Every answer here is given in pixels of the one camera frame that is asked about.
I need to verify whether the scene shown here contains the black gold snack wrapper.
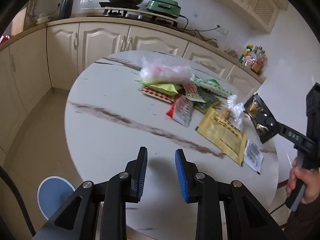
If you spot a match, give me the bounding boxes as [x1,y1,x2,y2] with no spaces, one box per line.
[244,93,277,144]

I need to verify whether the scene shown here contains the clear plastic wrap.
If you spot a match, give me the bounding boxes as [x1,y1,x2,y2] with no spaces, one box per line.
[227,95,245,132]

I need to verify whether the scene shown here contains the small white sachet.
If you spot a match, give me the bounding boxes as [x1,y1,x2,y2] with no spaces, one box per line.
[244,139,264,174]

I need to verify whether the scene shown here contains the yellow gold large packet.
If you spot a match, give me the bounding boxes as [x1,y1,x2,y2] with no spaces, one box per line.
[196,108,247,166]

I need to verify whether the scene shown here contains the dark green packet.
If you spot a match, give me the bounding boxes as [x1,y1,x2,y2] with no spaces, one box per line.
[194,87,221,113]

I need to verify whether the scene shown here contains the green white checkered package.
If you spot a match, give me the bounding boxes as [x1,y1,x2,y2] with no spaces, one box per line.
[191,75,232,98]

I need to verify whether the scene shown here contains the red white checkered stick packet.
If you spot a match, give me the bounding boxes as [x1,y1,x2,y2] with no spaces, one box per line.
[183,82,205,103]

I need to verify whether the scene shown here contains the red silver packet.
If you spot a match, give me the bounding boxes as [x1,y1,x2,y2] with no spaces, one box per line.
[166,95,193,127]

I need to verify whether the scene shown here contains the yellow green packet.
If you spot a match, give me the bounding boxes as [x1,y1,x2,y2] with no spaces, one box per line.
[137,80,183,96]

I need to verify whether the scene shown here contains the red checkered sachet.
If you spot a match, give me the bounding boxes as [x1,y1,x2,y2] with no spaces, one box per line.
[139,86,175,103]

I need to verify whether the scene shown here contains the clear plastic bag red print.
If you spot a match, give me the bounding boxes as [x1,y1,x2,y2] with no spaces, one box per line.
[139,57,192,85]

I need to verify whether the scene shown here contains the blue trash bin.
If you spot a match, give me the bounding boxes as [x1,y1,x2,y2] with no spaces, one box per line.
[37,176,75,220]

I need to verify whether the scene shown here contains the cream lower kitchen cabinets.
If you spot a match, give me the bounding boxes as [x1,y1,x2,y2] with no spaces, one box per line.
[1,17,265,161]

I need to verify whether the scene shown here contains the person's right hand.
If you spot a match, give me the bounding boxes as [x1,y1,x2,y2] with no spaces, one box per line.
[286,158,320,204]

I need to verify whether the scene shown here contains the condiment bottles group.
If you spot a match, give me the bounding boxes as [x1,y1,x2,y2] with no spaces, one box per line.
[239,43,266,74]

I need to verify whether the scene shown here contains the green electric cooker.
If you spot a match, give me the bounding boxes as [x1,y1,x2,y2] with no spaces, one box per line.
[146,0,181,19]

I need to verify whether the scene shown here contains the gas stove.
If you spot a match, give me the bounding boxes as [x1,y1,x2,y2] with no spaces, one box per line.
[99,2,178,28]

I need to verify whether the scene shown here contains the white dishes stack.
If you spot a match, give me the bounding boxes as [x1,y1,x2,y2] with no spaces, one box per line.
[36,13,51,25]

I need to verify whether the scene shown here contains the black electric kettle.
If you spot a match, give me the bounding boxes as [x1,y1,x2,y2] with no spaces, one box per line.
[59,0,74,20]

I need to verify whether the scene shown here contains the wall power socket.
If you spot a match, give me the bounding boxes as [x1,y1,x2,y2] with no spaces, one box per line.
[215,24,229,36]

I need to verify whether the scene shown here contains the black power cable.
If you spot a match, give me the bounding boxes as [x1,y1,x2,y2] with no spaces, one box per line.
[178,15,220,48]

